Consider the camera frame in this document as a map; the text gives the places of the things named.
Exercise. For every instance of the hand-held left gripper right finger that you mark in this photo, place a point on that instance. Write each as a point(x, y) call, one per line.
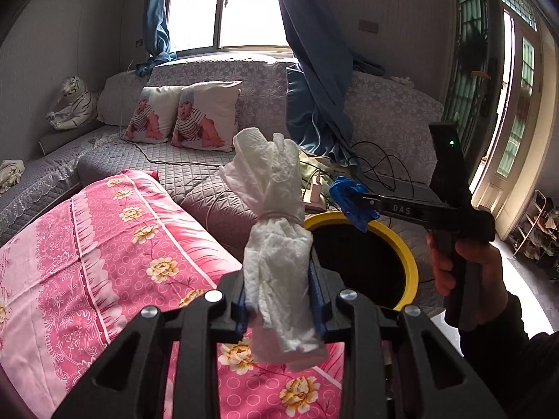
point(316, 301)

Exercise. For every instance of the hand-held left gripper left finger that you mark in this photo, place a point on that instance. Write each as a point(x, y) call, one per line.
point(241, 318)

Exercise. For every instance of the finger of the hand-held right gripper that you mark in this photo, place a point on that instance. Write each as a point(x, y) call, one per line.
point(369, 205)

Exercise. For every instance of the blue plastic piece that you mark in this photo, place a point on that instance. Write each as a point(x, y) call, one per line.
point(349, 200)

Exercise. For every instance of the yellow round trash bin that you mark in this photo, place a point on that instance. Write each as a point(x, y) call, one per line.
point(406, 262)

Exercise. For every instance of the person's right forearm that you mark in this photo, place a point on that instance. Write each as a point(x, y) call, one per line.
point(515, 366)

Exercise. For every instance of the person's right hand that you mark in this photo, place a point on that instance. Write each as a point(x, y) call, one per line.
point(487, 279)

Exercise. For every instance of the white power strip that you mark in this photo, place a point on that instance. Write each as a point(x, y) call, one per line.
point(314, 203)

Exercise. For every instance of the white charger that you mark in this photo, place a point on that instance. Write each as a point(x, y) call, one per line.
point(318, 185)

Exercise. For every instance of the green striped cloth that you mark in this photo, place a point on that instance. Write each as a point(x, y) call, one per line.
point(319, 166)

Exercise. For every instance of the shoe rack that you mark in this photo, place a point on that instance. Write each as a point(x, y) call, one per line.
point(539, 235)

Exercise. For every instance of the white glazed door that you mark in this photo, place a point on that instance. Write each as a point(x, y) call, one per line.
point(519, 118)

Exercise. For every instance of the small white crumpled item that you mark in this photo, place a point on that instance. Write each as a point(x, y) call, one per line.
point(401, 79)

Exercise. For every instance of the long blue curtain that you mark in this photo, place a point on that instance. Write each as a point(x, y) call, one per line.
point(314, 74)

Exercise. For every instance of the pink floral blanket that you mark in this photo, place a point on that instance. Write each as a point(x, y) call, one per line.
point(109, 248)

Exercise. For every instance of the dark green patterned door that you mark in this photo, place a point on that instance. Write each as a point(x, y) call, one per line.
point(471, 52)

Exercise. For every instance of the grey quilted sofa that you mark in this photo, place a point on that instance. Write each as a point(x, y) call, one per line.
point(270, 78)

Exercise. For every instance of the large baby print pillow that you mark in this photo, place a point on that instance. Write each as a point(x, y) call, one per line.
point(205, 118)

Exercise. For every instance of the small baby print pillow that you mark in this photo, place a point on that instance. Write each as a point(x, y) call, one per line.
point(148, 118)

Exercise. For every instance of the window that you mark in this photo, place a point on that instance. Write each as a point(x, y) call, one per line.
point(244, 4)

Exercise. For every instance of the grey cushion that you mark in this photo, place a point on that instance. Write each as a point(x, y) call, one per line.
point(65, 142)

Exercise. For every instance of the white tiger plush toy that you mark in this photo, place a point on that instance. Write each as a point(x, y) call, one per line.
point(76, 104)

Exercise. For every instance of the white crumpled cloth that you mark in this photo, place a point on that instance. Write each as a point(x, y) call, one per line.
point(11, 174)

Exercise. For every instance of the short blue curtain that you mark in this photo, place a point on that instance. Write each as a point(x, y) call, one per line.
point(157, 22)

